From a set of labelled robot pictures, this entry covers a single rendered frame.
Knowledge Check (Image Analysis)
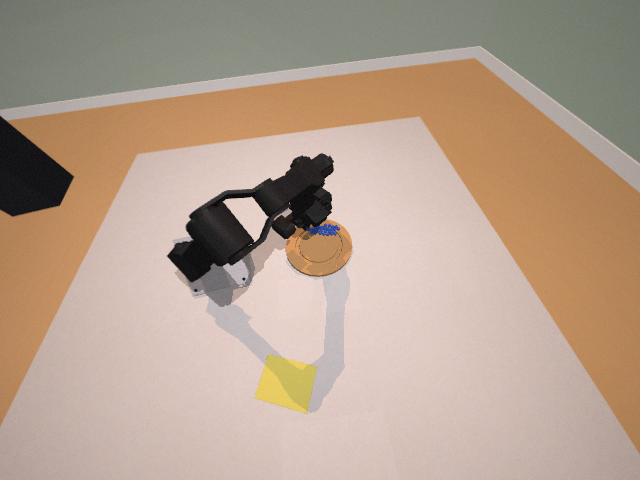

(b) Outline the round tan bead board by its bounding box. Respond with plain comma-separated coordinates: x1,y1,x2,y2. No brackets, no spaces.
286,219,352,277

